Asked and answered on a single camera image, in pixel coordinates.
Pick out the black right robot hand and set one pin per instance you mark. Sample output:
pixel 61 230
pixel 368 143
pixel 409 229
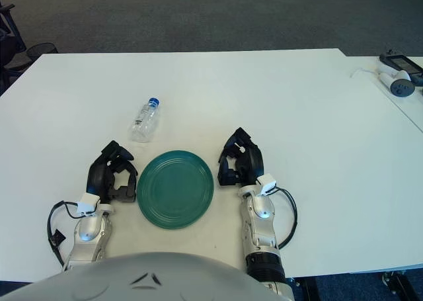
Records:
pixel 252 158

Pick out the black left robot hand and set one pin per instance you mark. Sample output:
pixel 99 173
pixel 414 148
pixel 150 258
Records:
pixel 99 178

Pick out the clear plastic bottle blue cap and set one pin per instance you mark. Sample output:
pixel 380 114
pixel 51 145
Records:
pixel 143 125

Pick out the green round plate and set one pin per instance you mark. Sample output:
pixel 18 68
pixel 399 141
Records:
pixel 175 188

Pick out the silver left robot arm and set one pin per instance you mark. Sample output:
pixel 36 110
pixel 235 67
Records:
pixel 87 230

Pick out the grey robot torso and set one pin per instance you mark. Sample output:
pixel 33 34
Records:
pixel 132 281

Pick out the black office chair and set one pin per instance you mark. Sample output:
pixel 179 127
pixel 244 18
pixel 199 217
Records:
pixel 10 43

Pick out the white grey handheld controller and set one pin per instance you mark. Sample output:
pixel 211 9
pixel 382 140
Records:
pixel 401 88

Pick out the black handheld screen device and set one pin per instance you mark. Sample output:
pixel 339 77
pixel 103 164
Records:
pixel 401 63

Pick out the black table leg with caster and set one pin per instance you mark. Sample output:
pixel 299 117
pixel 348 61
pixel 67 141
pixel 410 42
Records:
pixel 396 284

